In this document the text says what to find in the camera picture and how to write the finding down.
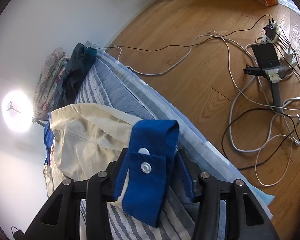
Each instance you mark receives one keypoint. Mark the dark navy folded garment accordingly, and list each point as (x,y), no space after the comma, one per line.
(80,63)

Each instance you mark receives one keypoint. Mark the white power strip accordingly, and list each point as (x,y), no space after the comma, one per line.
(272,34)

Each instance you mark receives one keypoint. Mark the ring light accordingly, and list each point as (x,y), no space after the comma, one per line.
(17,111)

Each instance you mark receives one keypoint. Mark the black phone gimbal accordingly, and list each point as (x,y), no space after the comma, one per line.
(269,67)

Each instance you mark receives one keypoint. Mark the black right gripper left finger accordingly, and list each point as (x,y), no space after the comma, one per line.
(59,216)

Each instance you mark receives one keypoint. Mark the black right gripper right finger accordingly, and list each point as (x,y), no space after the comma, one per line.
(244,217)

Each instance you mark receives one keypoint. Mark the floral folded quilt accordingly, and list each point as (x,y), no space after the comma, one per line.
(49,78)

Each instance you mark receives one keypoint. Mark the beige and blue jacket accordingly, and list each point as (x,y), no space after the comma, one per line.
(83,139)

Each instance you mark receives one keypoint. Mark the striped blue bed sheet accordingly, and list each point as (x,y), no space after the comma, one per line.
(111,83)

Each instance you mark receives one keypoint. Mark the black tripod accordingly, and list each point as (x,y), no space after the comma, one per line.
(40,122)

